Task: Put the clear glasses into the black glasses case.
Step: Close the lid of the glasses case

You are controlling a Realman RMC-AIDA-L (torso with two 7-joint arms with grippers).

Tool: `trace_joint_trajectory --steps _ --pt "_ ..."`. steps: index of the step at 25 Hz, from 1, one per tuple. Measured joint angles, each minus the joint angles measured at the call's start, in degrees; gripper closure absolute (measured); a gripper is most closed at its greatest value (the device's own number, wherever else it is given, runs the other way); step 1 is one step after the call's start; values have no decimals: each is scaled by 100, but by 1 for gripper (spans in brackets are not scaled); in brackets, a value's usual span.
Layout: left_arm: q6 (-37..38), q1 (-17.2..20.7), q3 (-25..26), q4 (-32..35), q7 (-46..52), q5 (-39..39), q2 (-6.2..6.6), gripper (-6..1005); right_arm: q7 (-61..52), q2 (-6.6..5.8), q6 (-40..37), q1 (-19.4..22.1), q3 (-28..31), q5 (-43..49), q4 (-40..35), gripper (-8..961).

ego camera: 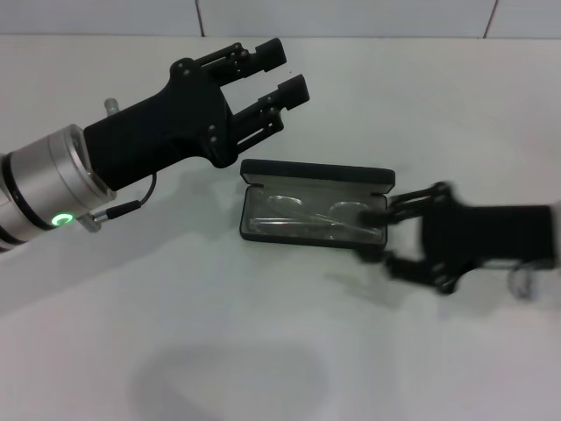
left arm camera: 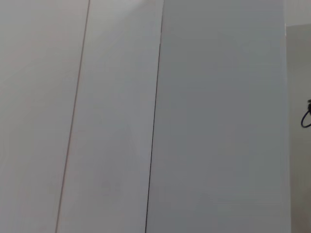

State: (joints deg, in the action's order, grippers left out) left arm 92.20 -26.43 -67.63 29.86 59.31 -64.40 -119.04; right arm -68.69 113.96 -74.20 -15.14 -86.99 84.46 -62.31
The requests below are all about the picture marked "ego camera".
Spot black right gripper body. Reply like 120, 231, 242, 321
415, 186, 557, 295

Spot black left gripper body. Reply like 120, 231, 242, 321
82, 56, 240, 192

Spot black glasses case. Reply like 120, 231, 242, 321
239, 158, 396, 252

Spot clear white glasses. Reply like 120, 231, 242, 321
247, 194, 382, 243

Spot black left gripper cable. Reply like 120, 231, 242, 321
77, 172, 159, 233

